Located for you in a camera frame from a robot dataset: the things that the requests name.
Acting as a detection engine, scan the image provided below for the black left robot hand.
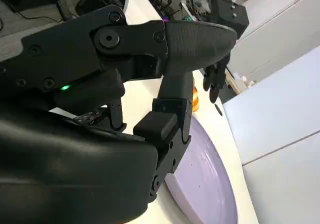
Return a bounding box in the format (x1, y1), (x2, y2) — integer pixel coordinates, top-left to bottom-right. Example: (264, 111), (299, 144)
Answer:
(202, 51), (233, 104)

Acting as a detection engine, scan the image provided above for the orange white toy bread roll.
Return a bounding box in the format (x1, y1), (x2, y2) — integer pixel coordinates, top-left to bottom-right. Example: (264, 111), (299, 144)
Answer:
(191, 85), (200, 113)

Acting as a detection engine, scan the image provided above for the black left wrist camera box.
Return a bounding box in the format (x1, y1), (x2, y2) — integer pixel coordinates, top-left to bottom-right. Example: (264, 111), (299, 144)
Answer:
(209, 0), (251, 40)

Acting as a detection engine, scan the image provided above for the white workshop desk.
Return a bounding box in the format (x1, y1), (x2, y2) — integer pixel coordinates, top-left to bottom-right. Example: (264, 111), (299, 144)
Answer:
(124, 0), (166, 26)

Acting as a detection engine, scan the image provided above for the black floor cable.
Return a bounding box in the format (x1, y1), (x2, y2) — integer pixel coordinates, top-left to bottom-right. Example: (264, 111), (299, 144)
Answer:
(9, 3), (64, 23)

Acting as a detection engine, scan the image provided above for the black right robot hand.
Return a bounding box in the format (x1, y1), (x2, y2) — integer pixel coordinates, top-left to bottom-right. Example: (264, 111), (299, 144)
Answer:
(0, 4), (238, 224)

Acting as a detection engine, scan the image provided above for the lilac plate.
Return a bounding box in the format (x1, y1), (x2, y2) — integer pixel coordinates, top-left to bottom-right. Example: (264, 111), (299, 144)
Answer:
(163, 117), (238, 224)

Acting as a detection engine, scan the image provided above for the wooden board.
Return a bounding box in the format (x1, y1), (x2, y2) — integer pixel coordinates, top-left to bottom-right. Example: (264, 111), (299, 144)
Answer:
(226, 68), (251, 95)

